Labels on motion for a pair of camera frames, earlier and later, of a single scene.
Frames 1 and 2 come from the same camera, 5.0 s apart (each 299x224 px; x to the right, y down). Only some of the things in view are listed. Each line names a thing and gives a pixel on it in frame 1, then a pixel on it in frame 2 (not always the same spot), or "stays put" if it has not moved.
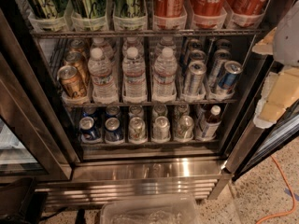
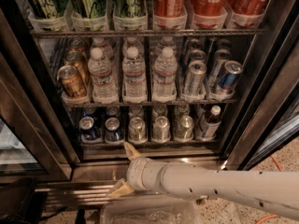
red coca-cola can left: [168, 0] stays put
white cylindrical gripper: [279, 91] → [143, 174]
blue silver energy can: [230, 75] stays put
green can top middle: [89, 1] stays put
